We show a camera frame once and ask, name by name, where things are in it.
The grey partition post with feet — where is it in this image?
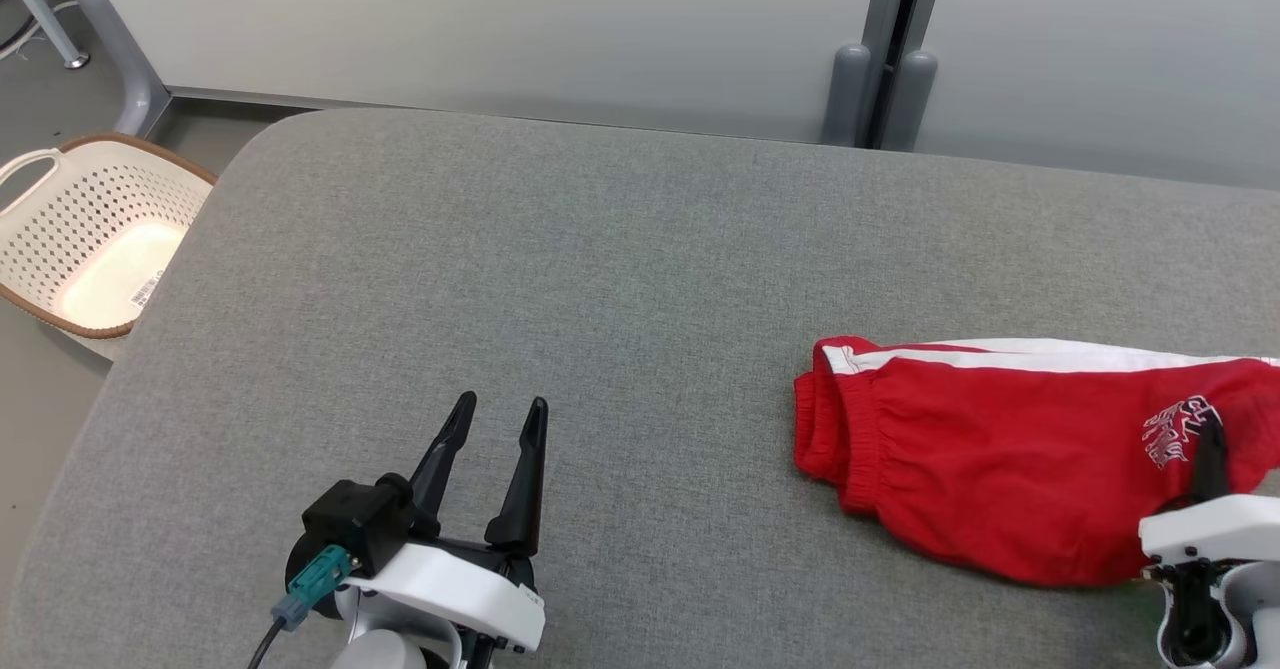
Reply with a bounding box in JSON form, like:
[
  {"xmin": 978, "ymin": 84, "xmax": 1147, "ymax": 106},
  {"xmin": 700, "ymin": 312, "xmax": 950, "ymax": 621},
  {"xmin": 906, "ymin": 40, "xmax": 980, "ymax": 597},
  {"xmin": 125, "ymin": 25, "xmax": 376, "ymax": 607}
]
[{"xmin": 822, "ymin": 0, "xmax": 952, "ymax": 154}]

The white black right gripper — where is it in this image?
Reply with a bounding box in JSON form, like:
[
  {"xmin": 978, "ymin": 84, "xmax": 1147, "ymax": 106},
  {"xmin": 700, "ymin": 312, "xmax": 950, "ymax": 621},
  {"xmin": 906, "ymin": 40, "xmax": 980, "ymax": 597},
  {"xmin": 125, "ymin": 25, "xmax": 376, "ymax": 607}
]
[{"xmin": 1139, "ymin": 418, "xmax": 1280, "ymax": 566}]

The grey partition base rail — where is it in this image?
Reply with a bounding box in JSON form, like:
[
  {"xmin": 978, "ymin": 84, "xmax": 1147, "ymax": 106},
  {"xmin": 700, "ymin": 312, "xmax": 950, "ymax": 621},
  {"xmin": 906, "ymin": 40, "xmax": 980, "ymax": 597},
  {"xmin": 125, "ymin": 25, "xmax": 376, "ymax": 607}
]
[{"xmin": 163, "ymin": 86, "xmax": 833, "ymax": 146}]

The teal left cable connector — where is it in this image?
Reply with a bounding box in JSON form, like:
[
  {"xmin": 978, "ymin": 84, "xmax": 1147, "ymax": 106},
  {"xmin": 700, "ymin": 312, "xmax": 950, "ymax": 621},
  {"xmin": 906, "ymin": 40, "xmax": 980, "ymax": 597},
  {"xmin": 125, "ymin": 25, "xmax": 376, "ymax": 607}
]
[{"xmin": 271, "ymin": 544, "xmax": 354, "ymax": 633}]

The thin grey metal leg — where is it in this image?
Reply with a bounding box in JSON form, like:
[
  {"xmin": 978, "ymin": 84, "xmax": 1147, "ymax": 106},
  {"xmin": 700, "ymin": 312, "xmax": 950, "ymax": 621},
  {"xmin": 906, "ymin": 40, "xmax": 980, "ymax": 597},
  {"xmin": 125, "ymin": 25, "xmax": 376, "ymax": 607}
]
[{"xmin": 0, "ymin": 0, "xmax": 92, "ymax": 71}]

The grey curved partition foot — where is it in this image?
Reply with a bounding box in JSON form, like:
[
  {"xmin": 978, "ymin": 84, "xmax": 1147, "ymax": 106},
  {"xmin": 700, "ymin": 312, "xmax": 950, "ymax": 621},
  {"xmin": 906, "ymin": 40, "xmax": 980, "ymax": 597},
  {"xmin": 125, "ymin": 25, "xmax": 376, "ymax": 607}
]
[{"xmin": 74, "ymin": 0, "xmax": 174, "ymax": 138}]

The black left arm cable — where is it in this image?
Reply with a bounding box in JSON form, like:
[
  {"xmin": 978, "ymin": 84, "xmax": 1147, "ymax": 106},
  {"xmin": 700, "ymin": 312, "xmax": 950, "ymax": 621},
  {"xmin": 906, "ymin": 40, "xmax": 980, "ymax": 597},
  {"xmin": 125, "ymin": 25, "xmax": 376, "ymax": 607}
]
[{"xmin": 244, "ymin": 617, "xmax": 293, "ymax": 669}]

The red white basketball jersey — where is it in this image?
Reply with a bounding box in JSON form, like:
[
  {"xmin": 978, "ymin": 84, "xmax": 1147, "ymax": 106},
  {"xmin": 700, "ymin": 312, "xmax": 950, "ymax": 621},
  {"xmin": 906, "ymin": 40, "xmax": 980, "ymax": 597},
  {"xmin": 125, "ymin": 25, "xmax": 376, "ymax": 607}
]
[{"xmin": 795, "ymin": 336, "xmax": 1280, "ymax": 588}]

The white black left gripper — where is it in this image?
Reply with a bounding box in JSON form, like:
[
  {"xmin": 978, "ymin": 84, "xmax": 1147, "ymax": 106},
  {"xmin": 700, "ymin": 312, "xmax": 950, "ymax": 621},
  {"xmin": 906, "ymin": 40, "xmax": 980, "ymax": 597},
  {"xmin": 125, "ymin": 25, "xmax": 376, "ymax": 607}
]
[{"xmin": 340, "ymin": 391, "xmax": 550, "ymax": 655}]

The cream perforated laundry basket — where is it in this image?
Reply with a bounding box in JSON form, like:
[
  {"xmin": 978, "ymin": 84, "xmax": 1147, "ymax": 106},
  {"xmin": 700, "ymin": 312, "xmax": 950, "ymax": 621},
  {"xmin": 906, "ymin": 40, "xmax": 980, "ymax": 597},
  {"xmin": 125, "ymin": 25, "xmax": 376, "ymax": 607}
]
[{"xmin": 0, "ymin": 132, "xmax": 218, "ymax": 340}]

